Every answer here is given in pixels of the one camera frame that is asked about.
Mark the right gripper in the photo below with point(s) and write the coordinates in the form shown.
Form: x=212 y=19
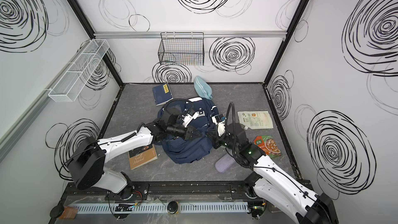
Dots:
x=216 y=135

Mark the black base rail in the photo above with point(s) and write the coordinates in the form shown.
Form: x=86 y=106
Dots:
x=225 y=189

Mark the green snack packet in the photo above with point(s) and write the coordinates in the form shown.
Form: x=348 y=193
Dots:
x=268 y=145

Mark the black wire basket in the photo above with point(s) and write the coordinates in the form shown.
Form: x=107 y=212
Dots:
x=186 y=48

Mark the black round knob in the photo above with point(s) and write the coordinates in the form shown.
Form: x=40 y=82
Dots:
x=172 y=207

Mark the navy blue student backpack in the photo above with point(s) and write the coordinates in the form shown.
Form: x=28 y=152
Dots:
x=181 y=151

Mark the brown hardcover book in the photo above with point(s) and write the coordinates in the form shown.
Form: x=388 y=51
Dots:
x=142 y=156

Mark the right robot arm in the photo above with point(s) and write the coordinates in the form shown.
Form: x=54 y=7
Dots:
x=268 y=181

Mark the white slotted cable duct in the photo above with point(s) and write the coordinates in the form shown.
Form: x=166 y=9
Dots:
x=161 y=208

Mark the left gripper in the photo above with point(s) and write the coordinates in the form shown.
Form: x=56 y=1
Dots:
x=189 y=131

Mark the dark blue book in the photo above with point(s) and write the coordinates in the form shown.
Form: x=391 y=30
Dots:
x=162 y=94

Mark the light teal pencil pouch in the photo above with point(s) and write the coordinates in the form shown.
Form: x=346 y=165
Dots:
x=202 y=88

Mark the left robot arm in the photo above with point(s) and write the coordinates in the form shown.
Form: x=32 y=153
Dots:
x=87 y=164

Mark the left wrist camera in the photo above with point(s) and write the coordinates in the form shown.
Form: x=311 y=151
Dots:
x=188 y=118

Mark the white refill pouch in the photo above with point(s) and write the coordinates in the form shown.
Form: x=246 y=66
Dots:
x=256 y=120

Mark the lavender glasses case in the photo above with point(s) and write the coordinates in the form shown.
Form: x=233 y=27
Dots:
x=224 y=163

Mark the black round cap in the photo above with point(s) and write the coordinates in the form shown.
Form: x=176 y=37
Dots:
x=57 y=211

